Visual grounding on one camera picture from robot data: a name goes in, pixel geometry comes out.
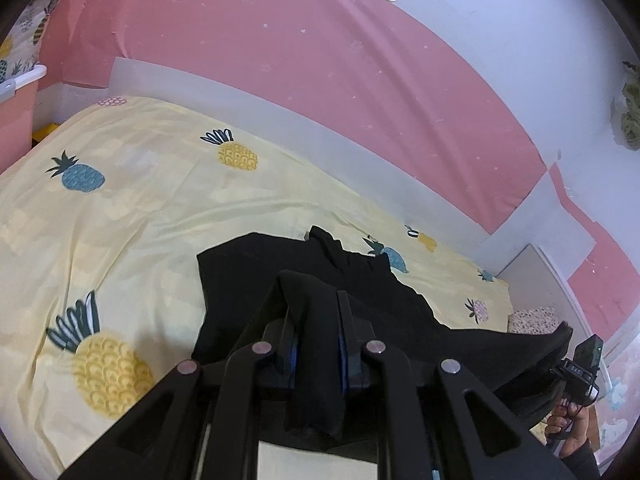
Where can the yellow black object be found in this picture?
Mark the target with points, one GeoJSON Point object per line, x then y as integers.
{"type": "Point", "coordinates": [46, 131]}

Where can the green wall decoration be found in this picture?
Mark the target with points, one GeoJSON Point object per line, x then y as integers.
{"type": "Point", "coordinates": [629, 110]}

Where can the yellow pineapple print bedsheet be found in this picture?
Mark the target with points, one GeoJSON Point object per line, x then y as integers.
{"type": "Point", "coordinates": [150, 210]}

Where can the person's right forearm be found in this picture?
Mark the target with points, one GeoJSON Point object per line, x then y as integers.
{"type": "Point", "coordinates": [580, 467]}

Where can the white headboard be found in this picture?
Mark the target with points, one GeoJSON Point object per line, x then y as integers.
{"type": "Point", "coordinates": [540, 280]}

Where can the person's right hand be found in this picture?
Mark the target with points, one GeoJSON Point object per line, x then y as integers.
{"type": "Point", "coordinates": [570, 435]}

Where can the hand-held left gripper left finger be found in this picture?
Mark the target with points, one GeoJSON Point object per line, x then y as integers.
{"type": "Point", "coordinates": [292, 360]}

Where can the white pineapple print cloth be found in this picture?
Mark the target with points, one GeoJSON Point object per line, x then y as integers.
{"type": "Point", "coordinates": [25, 30]}

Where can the white rail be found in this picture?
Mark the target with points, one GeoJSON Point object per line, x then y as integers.
{"type": "Point", "coordinates": [22, 80]}

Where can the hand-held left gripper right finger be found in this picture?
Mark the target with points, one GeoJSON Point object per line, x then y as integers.
{"type": "Point", "coordinates": [343, 355]}

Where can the black jacket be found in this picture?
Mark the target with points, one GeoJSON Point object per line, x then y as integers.
{"type": "Point", "coordinates": [240, 285]}

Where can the floral pillow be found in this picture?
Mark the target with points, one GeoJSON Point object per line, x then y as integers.
{"type": "Point", "coordinates": [535, 320]}

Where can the pink printed cloth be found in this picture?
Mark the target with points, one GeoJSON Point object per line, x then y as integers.
{"type": "Point", "coordinates": [617, 410]}

